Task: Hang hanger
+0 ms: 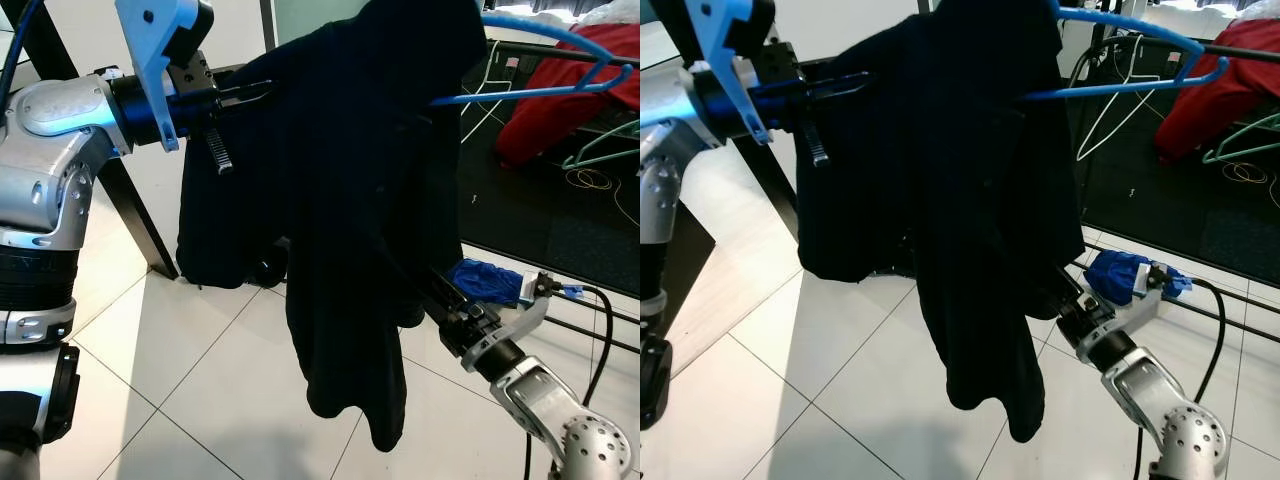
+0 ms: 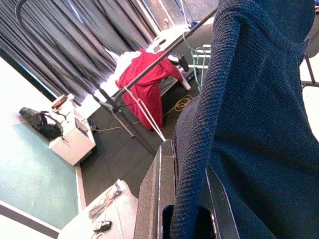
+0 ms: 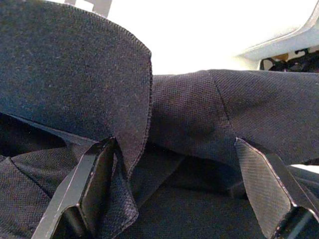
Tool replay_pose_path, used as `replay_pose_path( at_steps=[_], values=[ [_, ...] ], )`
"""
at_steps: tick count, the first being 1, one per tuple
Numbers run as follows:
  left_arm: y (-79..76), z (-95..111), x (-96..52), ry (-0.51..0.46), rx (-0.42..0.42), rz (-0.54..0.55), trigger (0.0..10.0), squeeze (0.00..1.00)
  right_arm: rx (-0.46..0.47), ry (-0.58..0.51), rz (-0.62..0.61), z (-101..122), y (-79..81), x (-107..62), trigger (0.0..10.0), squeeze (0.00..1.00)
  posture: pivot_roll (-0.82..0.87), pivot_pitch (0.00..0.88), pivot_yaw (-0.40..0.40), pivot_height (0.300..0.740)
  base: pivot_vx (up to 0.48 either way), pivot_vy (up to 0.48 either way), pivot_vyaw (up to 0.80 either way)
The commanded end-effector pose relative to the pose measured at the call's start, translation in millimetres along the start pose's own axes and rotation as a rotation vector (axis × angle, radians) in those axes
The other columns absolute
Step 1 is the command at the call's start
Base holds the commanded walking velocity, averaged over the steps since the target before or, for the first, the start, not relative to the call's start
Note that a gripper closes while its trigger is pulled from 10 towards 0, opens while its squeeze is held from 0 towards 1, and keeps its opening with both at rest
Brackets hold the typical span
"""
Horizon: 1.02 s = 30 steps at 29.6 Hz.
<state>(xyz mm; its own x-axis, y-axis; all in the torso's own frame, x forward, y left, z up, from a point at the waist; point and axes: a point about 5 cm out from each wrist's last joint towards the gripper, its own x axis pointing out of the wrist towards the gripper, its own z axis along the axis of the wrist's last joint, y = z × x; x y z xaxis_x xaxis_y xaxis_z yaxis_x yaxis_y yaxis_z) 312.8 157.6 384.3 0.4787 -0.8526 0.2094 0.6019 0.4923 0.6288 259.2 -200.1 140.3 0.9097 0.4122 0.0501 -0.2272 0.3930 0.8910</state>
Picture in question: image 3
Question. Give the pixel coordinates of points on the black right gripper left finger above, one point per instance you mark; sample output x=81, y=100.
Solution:
x=94, y=179

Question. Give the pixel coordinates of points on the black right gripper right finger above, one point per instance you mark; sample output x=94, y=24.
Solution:
x=269, y=189

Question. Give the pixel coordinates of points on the dark navy garment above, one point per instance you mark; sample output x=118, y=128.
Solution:
x=74, y=74

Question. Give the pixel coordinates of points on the black bag with orange print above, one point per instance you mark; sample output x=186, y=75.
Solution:
x=299, y=63

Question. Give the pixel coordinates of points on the grey cushioned ottoman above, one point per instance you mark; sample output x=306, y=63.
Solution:
x=286, y=42

